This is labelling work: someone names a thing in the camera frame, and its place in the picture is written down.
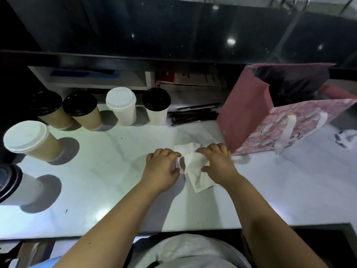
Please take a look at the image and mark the person's right hand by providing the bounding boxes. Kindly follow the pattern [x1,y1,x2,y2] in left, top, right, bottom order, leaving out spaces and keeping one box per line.
[196,143,241,188]

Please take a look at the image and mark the person's left hand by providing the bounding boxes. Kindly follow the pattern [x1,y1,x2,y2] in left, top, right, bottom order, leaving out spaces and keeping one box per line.
[141,148,182,193]

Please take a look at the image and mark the white paper napkin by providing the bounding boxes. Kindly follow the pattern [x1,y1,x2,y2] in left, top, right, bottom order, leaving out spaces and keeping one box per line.
[174,142,217,193]

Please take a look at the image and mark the person's left forearm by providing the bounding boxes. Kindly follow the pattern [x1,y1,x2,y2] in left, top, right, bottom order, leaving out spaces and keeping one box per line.
[52,180,168,268]

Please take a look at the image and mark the person's right forearm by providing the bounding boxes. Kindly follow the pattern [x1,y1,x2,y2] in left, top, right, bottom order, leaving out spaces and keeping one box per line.
[223,175,330,268]

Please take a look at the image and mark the pile of black straws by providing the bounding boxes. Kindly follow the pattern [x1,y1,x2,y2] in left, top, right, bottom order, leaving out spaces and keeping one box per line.
[168,102,221,127]

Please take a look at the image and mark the pink paper gift bag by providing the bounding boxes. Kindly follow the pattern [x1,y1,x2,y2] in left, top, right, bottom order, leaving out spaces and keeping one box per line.
[216,63,357,157]

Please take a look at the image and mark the white cup with black lid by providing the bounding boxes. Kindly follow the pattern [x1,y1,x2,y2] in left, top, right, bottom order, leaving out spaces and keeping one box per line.
[0,164,44,206]
[142,87,172,126]

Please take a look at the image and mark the person's white shirt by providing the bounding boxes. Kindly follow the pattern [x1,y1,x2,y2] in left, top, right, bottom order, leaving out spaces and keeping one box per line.
[127,233,252,268]

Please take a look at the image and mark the red and brown packets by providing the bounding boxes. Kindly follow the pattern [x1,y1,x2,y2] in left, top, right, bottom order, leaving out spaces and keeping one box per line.
[156,70,227,90]

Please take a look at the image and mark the brown cup with black lid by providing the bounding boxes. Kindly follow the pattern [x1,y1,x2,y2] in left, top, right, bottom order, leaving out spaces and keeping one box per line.
[29,90,75,130]
[62,91,103,132]

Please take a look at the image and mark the white shelf organizer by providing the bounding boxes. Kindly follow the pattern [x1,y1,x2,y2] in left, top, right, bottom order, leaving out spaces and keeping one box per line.
[28,66,155,91]

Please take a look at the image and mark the black raised counter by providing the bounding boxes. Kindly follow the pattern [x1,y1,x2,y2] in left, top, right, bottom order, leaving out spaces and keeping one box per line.
[0,0,357,73]

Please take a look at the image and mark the black and white object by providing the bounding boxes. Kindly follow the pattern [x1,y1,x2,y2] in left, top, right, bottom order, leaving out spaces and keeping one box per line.
[334,129,357,149]

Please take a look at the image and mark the brown cup with white lid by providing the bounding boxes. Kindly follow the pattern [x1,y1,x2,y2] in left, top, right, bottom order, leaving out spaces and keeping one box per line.
[3,120,64,162]

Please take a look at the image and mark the blue cloth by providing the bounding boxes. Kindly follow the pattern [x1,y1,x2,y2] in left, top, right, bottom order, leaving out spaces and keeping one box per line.
[27,256,62,268]

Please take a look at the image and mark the metal hooks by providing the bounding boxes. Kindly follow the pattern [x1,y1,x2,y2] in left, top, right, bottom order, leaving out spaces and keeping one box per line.
[267,0,312,12]

